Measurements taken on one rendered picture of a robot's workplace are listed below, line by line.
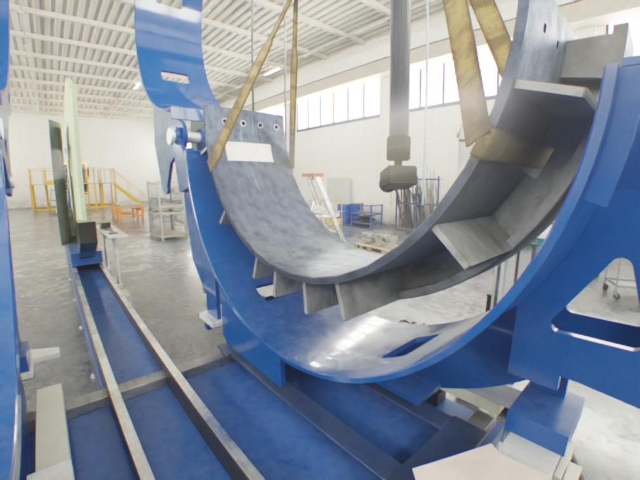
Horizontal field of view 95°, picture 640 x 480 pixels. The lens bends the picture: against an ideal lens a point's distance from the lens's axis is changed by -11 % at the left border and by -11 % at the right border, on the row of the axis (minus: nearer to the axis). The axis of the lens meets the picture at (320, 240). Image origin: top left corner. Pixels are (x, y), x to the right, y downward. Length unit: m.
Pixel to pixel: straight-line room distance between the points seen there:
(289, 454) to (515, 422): 1.02
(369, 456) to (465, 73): 1.54
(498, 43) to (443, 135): 11.73
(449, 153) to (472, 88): 12.10
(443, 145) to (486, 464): 12.42
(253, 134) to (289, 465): 2.16
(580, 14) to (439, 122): 5.19
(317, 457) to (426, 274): 1.03
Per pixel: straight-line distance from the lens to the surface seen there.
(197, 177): 2.63
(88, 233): 4.72
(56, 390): 2.36
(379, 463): 1.66
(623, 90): 0.92
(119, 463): 2.00
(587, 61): 1.42
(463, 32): 1.27
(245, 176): 2.46
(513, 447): 1.58
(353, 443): 1.74
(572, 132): 1.45
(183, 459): 1.91
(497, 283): 3.13
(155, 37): 4.45
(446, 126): 13.38
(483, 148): 1.00
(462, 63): 1.20
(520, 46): 1.04
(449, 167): 13.14
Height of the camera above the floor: 1.85
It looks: 10 degrees down
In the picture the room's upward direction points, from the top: straight up
